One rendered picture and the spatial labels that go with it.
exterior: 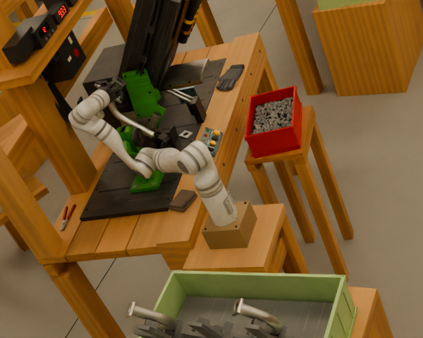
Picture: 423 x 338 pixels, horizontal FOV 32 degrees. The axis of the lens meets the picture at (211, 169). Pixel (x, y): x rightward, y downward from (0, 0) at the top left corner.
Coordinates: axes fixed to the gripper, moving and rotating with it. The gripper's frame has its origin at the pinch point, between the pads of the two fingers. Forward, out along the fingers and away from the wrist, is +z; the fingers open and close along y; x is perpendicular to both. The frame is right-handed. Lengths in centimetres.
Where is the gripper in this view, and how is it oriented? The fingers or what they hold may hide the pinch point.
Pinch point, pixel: (116, 86)
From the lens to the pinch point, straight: 310.5
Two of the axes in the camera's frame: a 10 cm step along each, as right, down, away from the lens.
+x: -4.8, 7.0, 5.3
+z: 3.1, -4.3, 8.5
